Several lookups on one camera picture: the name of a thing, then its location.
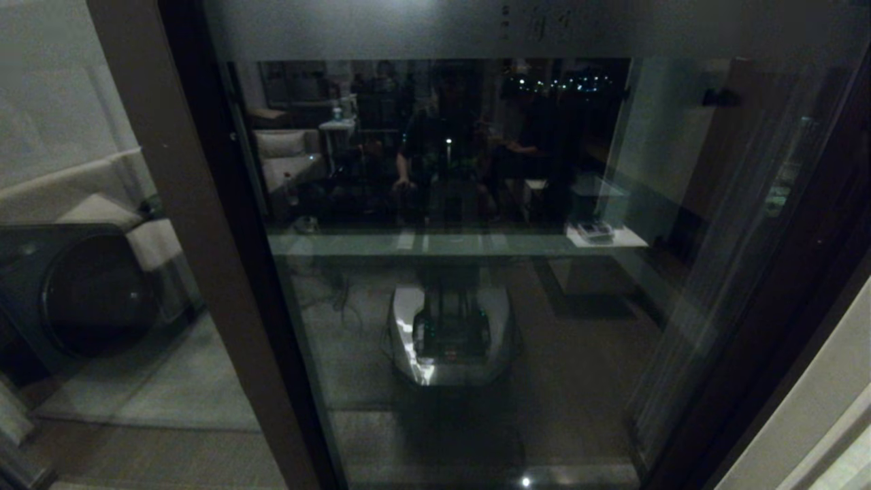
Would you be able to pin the sliding glass door brown frame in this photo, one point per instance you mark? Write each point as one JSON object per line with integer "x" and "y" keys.
{"x": 782, "y": 306}

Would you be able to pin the long grey stone sill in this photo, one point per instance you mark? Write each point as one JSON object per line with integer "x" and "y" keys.
{"x": 381, "y": 231}

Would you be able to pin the fixed glass door panel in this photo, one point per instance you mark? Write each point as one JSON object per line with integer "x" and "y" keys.
{"x": 197, "y": 258}

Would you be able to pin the dark green cloth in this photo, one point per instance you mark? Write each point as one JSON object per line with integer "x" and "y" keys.
{"x": 153, "y": 204}

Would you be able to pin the grey floor rug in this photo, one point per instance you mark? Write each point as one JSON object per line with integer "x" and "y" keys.
{"x": 163, "y": 381}

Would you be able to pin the light grey sofa cushion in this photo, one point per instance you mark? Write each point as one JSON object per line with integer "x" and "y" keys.
{"x": 102, "y": 212}

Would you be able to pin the light grey sofa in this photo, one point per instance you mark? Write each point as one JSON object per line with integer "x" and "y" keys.
{"x": 81, "y": 279}

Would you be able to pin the dark brown door jamb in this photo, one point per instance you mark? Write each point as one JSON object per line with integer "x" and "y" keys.
{"x": 782, "y": 435}

